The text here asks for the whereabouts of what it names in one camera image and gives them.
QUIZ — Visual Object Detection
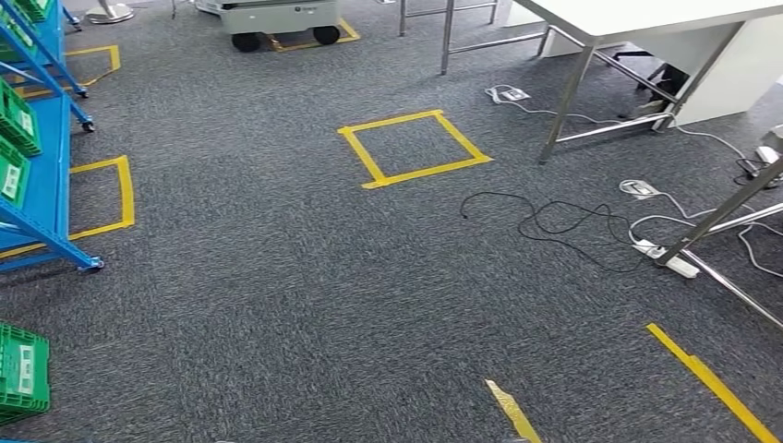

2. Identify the blue metal shelf rack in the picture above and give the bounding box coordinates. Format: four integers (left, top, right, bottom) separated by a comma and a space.
0, 0, 90, 99
0, 36, 105, 274

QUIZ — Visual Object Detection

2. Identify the yellow floor tape square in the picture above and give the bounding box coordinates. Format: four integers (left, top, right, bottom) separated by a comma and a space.
338, 110, 494, 190

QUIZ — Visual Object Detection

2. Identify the white wheeled robot cart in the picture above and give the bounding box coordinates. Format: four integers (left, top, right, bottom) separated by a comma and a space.
195, 0, 343, 54

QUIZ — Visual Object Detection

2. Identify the white power strip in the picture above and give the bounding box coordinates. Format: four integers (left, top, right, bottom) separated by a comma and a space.
632, 239, 700, 280

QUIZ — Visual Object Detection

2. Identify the white desk with steel legs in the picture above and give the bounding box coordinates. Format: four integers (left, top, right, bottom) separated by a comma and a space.
440, 0, 783, 165

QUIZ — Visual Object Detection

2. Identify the chrome stanchion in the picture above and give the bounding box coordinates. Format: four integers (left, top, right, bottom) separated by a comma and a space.
85, 0, 135, 26

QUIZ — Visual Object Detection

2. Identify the yellow floor tape strip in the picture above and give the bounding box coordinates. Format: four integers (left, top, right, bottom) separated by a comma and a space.
646, 322, 778, 443

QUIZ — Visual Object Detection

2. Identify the green plastic crate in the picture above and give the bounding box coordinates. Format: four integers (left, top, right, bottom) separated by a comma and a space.
13, 0, 55, 22
0, 78, 42, 157
0, 6, 37, 63
0, 322, 52, 426
0, 137, 31, 210

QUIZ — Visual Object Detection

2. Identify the black floor cable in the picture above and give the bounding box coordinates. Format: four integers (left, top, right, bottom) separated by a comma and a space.
460, 191, 650, 274

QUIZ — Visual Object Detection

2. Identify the white floor cable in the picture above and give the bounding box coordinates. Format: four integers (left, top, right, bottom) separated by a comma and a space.
628, 189, 783, 280
485, 84, 674, 126

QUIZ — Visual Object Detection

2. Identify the steel table frame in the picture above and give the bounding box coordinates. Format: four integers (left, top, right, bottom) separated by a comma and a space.
398, 0, 500, 76

